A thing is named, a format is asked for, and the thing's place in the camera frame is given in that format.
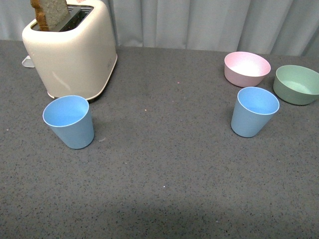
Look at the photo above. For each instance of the blue cup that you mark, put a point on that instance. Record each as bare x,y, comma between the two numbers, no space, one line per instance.
70,119
253,109

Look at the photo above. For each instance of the pink bowl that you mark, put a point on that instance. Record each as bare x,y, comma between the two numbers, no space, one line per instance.
245,69

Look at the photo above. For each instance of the cream white toaster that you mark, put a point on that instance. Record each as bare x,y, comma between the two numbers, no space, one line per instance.
79,61

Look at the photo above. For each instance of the green bowl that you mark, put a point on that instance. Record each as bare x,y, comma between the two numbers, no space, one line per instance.
296,85

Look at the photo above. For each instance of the white power plug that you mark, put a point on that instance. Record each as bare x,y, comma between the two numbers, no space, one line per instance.
27,62

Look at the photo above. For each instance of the toast bread slice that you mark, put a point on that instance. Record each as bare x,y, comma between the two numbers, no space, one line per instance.
49,13

